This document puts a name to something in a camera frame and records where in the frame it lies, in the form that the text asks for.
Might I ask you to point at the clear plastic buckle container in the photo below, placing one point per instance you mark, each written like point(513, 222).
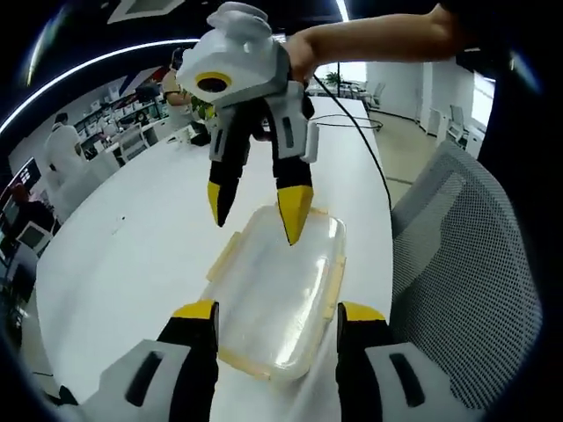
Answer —
point(288, 370)

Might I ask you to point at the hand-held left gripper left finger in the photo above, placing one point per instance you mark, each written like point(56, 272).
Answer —
point(141, 382)

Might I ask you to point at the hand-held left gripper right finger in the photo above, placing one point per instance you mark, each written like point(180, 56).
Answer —
point(396, 382)

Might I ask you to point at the white office chair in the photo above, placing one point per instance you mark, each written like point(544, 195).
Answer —
point(132, 143)
point(376, 96)
point(458, 121)

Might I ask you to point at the grey mesh office chair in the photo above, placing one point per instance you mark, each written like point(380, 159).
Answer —
point(466, 272)

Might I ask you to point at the white ceiling panel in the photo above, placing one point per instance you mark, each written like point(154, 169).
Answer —
point(145, 11)

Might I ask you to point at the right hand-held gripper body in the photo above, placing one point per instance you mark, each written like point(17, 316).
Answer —
point(246, 57)

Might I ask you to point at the green potted plant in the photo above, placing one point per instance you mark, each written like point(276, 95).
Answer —
point(202, 110)

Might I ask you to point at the clear lid with plastic buckle clips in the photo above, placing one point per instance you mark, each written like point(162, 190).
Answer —
point(281, 299)

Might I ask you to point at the person's right hand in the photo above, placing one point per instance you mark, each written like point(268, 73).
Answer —
point(305, 57)

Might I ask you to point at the curved ceiling light strip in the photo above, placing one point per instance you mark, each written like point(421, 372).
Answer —
point(88, 66)

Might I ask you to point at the person's dark shirt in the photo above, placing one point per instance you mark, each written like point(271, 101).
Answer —
point(510, 110)

